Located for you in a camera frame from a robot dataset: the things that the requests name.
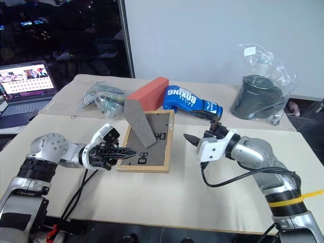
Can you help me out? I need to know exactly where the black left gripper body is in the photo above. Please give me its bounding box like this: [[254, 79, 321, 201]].
[[88, 142, 119, 171]]

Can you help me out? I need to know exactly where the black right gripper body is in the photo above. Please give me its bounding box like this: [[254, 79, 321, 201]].
[[204, 123, 229, 140]]

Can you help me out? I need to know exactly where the blue boxing glove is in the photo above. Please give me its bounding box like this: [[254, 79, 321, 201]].
[[162, 85, 224, 123]]

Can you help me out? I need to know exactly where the black cylindrical container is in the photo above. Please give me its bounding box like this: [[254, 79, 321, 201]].
[[230, 74, 285, 120]]

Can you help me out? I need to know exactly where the plastic bag with green items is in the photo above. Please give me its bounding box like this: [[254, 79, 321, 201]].
[[76, 80, 130, 119]]

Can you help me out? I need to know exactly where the red rectangular block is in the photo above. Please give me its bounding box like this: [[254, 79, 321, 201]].
[[125, 76, 170, 112]]

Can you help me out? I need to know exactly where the clear crumpled plastic bag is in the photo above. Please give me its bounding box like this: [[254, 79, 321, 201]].
[[229, 43, 300, 126]]

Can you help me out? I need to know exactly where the white partition panel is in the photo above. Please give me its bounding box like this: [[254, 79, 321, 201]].
[[123, 0, 324, 101]]

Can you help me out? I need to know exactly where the open laptop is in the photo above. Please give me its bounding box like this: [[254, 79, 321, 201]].
[[0, 60, 58, 130]]

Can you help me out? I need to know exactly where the metal pole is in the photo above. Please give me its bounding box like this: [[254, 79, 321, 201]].
[[118, 0, 136, 78]]

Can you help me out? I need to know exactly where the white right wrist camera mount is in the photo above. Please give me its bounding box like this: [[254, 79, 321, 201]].
[[196, 129, 236, 163]]

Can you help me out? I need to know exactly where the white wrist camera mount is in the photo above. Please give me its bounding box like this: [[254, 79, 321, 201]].
[[85, 123, 121, 169], [196, 129, 236, 163]]

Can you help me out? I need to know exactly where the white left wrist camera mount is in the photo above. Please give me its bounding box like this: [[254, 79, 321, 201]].
[[85, 123, 121, 169]]

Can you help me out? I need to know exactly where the wooden picture frame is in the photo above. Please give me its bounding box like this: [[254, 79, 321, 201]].
[[115, 99, 176, 174]]

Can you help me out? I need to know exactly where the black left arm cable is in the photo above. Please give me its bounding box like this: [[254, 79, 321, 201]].
[[60, 168, 100, 221]]

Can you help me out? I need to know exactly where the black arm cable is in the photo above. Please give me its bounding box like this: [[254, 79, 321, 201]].
[[60, 168, 100, 221], [200, 161, 297, 188]]

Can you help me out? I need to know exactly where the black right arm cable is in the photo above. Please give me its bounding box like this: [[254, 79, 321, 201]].
[[200, 161, 297, 188]]

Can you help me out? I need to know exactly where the yellow strap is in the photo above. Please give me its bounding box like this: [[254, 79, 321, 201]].
[[267, 188, 324, 208]]

